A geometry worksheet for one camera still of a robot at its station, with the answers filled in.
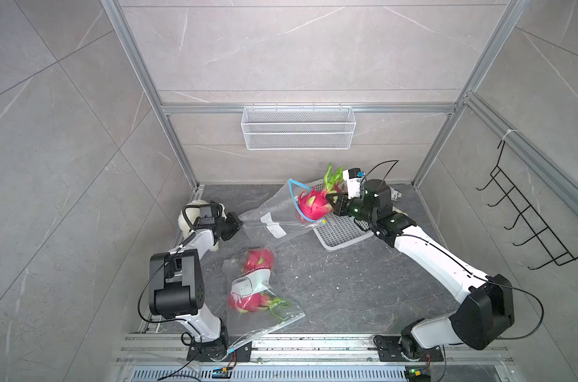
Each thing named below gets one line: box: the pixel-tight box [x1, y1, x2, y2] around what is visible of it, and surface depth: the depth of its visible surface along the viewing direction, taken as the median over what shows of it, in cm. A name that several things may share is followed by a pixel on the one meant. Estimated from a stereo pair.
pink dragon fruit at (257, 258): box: [243, 247, 275, 274], surface depth 85 cm
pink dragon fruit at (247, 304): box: [227, 291, 280, 313], surface depth 76 cm
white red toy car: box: [387, 185, 403, 202], surface depth 113 cm
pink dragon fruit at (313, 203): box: [297, 163, 344, 221], surface depth 78 cm
